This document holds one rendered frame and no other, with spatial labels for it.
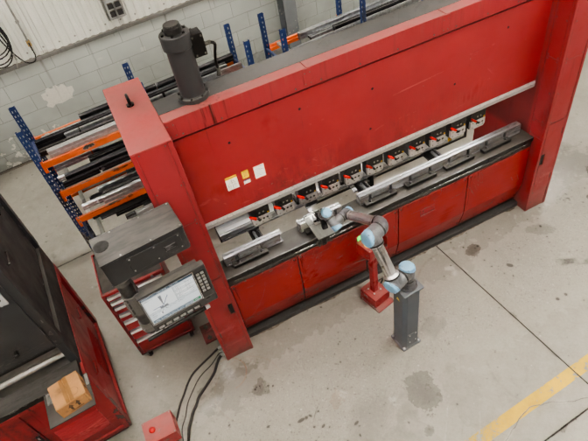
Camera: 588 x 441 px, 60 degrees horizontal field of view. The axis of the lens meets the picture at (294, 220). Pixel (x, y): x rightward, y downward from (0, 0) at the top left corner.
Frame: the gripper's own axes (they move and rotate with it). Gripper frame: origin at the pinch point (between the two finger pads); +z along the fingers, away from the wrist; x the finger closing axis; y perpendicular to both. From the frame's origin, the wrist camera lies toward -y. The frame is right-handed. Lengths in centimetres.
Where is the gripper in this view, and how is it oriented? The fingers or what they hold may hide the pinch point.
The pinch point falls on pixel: (318, 220)
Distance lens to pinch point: 408.5
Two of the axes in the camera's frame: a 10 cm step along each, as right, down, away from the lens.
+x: -9.0, 3.9, -2.0
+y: -4.1, -9.1, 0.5
